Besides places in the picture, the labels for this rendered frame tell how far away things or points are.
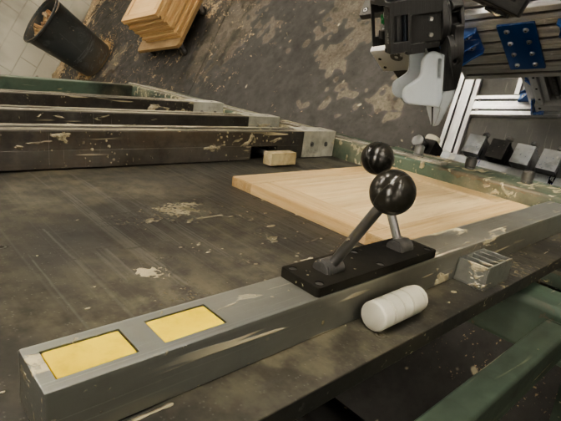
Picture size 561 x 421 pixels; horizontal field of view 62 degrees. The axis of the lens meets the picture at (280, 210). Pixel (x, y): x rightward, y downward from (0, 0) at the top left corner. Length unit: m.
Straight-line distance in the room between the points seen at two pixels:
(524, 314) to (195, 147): 0.69
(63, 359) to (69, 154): 0.63
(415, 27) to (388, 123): 1.94
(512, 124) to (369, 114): 0.83
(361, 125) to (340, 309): 2.15
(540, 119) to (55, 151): 1.64
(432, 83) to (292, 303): 0.31
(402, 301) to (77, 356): 0.29
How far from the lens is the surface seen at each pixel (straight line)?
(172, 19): 4.04
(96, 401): 0.32
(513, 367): 0.60
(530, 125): 1.99
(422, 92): 0.58
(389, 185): 0.38
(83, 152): 0.93
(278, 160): 1.09
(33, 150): 0.90
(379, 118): 2.53
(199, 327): 0.36
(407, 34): 0.55
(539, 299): 0.75
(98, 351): 0.33
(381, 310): 0.45
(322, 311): 0.43
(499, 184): 1.10
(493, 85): 2.13
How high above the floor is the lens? 1.87
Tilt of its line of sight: 47 degrees down
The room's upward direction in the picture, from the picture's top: 55 degrees counter-clockwise
